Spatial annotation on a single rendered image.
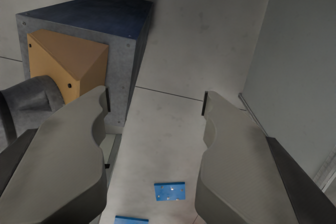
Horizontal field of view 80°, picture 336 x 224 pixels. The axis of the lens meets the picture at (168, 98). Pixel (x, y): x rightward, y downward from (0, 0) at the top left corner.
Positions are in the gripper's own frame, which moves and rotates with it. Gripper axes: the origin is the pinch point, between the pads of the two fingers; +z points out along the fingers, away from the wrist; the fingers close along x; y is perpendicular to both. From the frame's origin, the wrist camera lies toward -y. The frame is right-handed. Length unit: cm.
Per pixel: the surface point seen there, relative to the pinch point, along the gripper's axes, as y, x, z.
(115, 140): 128, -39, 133
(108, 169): 128, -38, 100
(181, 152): 151, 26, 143
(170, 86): 73, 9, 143
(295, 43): 20, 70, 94
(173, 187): 205, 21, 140
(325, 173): 59, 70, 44
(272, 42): 25, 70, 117
